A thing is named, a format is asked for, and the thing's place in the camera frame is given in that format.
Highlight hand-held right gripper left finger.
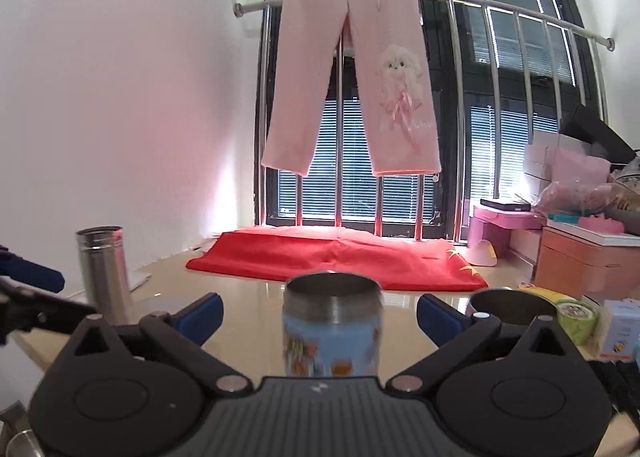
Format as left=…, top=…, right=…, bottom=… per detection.
left=64, top=293, right=253, bottom=396

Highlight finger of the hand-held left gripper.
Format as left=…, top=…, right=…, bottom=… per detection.
left=0, top=246, right=66, bottom=294
left=0, top=278, right=99, bottom=347

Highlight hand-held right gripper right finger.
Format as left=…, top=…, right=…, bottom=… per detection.
left=387, top=293, right=582, bottom=396

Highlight blue printed steel cup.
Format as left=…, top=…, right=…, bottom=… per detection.
left=282, top=272, right=385, bottom=378

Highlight dark steel cup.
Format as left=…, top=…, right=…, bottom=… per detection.
left=469, top=287, right=559, bottom=327

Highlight tall plain steel cup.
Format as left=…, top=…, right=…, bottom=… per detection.
left=75, top=225, right=137, bottom=326

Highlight pink cap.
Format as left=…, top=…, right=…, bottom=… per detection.
left=464, top=239, right=499, bottom=268

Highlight pink plastic stool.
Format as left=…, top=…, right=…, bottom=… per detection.
left=468, top=204, right=547, bottom=264

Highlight yellow packet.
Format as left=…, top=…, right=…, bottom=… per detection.
left=518, top=281, right=577, bottom=309

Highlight red cloth with yellow stars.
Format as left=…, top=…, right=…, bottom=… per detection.
left=185, top=225, right=489, bottom=291

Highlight grey metal object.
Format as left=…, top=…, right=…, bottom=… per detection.
left=0, top=401, right=47, bottom=457

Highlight flat black box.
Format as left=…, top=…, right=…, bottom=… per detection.
left=480, top=197, right=532, bottom=213

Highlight green tape roll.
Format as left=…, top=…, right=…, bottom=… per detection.
left=555, top=299, right=602, bottom=347

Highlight pink storage box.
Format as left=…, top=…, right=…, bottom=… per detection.
left=533, top=223, right=640, bottom=299

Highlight clear plastic bag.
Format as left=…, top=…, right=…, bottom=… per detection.
left=533, top=181, right=619, bottom=218

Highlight white box with bee print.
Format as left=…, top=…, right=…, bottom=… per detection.
left=597, top=299, right=640, bottom=364

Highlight pink toy block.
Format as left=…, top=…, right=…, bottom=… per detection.
left=577, top=216, right=627, bottom=236

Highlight stack of white boxes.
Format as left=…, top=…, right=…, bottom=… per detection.
left=522, top=131, right=612, bottom=198

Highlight pink paper bag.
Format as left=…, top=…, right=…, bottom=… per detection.
left=549, top=146, right=612, bottom=188

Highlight pink pants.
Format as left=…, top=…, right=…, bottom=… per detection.
left=261, top=0, right=442, bottom=177

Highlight black case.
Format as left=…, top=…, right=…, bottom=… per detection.
left=569, top=103, right=637, bottom=164

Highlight steel window railing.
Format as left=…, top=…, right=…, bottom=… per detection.
left=232, top=0, right=615, bottom=244

